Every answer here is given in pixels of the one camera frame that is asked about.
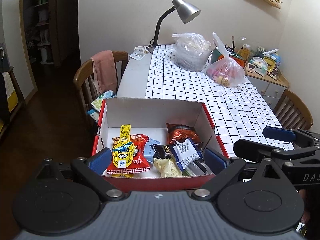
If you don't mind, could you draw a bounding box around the right wooden chair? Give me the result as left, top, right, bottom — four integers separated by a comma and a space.
273, 89, 313, 131

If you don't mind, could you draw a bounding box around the red chips snack bag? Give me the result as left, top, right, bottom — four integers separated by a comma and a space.
106, 134, 150, 174

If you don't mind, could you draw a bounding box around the dark red snack bag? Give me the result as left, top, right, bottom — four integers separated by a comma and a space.
166, 123, 203, 146

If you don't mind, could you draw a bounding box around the yellow minion snack pack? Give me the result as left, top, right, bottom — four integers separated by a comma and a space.
112, 125, 135, 169

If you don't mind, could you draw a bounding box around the pink plastic bag of snacks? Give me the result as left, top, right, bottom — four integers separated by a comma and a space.
203, 33, 245, 88

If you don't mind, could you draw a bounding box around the dark bookshelf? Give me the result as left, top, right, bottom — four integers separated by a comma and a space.
23, 0, 80, 80

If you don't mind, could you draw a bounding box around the orange green storage basket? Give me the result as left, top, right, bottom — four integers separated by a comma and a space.
210, 48, 246, 68

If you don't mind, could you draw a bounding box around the wooden chair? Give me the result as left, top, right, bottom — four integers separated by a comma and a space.
273, 89, 313, 131
74, 51, 129, 117

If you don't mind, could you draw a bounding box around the floral cloth on chair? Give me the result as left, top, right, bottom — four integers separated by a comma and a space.
87, 90, 116, 123

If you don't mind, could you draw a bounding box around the cream black snack packet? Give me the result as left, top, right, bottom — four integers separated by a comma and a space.
152, 144, 183, 178

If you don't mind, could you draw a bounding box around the yellow box on cabinet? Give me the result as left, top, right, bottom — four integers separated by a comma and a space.
263, 57, 276, 73

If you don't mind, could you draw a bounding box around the clear plastic bag with container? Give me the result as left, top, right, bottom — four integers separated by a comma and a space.
172, 33, 212, 72

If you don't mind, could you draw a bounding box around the white kitchen timer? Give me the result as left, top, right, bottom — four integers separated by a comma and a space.
246, 62, 255, 73

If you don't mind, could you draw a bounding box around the black white grid tablecloth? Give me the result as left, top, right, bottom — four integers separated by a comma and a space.
145, 45, 293, 157

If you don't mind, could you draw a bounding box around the grey drawer cabinet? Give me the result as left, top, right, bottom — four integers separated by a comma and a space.
246, 72, 290, 110

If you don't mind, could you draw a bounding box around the person's hand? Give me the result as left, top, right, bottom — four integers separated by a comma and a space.
298, 189, 312, 226

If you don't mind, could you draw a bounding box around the left wooden chair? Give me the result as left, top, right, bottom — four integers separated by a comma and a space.
74, 51, 129, 117

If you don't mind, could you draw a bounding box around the pink towel on chair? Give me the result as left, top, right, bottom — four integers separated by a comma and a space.
91, 50, 117, 94

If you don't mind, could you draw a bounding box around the white blue snack packet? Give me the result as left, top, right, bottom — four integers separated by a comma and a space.
171, 138, 207, 176

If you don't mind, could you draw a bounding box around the silver desk lamp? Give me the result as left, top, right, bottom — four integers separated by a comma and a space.
147, 0, 201, 53

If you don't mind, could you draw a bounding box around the red white cardboard box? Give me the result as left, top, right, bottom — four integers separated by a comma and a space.
92, 98, 228, 192

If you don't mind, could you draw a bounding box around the light blue snack packet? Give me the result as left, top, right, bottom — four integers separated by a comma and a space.
144, 138, 160, 163

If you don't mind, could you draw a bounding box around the small packet near lamp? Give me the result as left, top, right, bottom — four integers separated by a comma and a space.
129, 46, 149, 61

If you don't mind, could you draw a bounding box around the orange liquid bottle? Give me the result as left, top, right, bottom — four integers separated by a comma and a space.
237, 43, 251, 61

